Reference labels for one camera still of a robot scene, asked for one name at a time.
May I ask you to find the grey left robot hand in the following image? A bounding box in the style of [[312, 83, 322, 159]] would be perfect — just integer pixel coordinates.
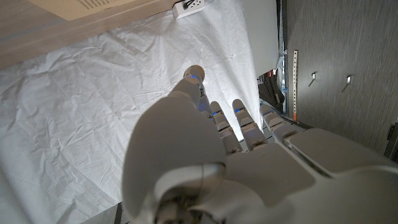
[[121, 64, 398, 224]]

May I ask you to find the brown cardboard box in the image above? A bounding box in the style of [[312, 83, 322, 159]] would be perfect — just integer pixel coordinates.
[[27, 0, 137, 22]]

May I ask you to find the white backdrop cloth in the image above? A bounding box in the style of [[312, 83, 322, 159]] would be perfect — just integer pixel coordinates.
[[0, 0, 262, 224]]

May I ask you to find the white power strip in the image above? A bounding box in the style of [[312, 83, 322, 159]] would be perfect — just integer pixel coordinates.
[[172, 0, 206, 20]]

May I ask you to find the slotted metal rail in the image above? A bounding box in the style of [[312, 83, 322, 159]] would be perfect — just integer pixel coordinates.
[[292, 50, 299, 122]]

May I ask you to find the black hanging cable bundle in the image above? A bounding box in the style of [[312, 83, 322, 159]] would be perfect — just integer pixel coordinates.
[[257, 70, 285, 113]]

